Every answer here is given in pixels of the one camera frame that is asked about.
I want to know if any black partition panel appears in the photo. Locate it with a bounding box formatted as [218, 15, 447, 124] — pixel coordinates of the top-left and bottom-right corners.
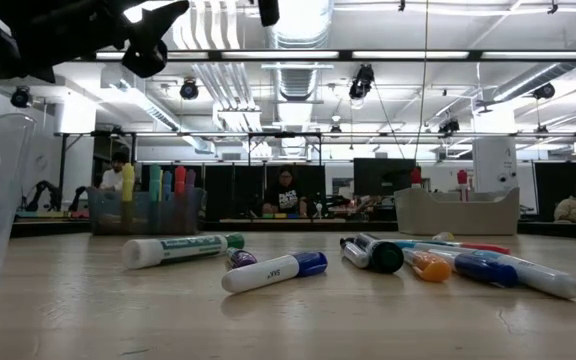
[533, 160, 576, 224]
[140, 163, 327, 222]

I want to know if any orange cap white marker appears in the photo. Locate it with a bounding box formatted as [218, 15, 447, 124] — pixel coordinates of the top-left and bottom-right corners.
[401, 248, 454, 284]

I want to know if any black monitor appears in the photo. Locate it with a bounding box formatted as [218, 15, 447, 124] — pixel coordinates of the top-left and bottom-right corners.
[352, 157, 423, 198]

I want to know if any teal Sharpie highlighter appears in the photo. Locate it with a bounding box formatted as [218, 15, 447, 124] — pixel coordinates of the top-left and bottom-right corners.
[148, 163, 163, 234]

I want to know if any purple Sharpie highlighter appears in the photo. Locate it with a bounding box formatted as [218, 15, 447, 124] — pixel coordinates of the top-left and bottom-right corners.
[185, 169, 198, 201]

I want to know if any green Expo dry-erase marker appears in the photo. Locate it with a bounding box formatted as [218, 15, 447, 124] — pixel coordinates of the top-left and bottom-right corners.
[355, 232, 406, 275]
[120, 232, 246, 271]

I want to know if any thin hanging cable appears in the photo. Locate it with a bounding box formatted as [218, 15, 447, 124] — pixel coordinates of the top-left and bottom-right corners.
[412, 0, 430, 162]

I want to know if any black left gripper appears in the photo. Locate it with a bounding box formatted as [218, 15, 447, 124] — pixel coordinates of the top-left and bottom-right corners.
[41, 0, 192, 79]

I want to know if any black ceiling spotlight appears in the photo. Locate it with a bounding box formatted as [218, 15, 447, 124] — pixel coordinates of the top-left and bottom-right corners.
[348, 63, 376, 101]
[437, 117, 462, 136]
[178, 78, 201, 102]
[531, 82, 557, 101]
[9, 85, 33, 109]

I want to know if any light grey plastic bin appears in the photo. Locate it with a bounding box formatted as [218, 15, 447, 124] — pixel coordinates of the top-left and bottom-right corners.
[393, 186, 521, 236]

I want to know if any white cylindrical machine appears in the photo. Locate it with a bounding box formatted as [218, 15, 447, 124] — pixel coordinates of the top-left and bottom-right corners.
[471, 136, 519, 194]

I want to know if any dark grey plastic bin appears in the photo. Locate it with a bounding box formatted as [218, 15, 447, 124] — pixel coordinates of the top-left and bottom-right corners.
[86, 186, 208, 236]

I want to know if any purple cap white marker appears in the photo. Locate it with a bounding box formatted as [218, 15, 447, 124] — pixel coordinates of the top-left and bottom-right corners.
[224, 247, 260, 272]

